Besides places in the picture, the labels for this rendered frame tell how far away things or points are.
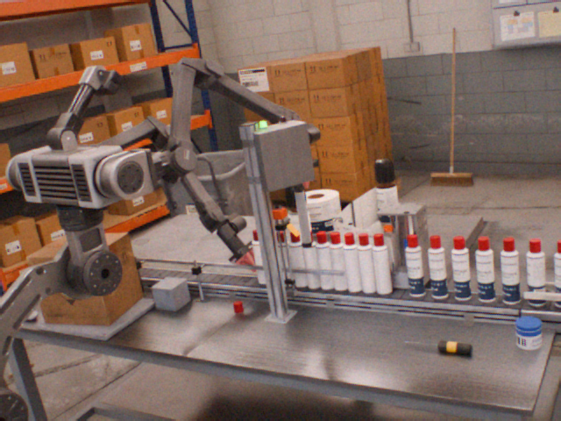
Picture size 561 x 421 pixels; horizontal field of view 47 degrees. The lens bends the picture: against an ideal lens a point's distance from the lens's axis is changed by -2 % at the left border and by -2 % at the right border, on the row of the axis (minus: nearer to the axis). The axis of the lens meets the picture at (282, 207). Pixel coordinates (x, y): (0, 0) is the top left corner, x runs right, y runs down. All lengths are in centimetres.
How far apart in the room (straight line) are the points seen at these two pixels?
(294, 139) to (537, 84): 457
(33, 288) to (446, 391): 123
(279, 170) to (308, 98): 374
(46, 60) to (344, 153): 268
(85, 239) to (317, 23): 557
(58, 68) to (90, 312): 385
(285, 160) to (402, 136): 508
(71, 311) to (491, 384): 149
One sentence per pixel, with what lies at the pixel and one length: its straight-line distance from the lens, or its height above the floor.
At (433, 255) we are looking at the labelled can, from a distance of 207.
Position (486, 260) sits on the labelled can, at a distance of 204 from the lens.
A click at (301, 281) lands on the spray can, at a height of 91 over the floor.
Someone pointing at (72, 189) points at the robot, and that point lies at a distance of 196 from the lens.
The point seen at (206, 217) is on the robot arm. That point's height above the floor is 114.
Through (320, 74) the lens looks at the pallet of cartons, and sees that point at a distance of 568.
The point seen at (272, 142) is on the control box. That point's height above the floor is 144.
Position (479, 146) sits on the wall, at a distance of 675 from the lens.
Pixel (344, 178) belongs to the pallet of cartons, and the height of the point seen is 35.
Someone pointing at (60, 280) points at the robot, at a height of 113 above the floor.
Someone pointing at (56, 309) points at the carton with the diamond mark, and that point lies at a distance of 255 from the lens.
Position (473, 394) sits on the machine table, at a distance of 177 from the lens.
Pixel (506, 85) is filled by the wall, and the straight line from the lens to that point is 653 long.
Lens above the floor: 181
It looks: 16 degrees down
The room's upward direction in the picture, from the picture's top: 9 degrees counter-clockwise
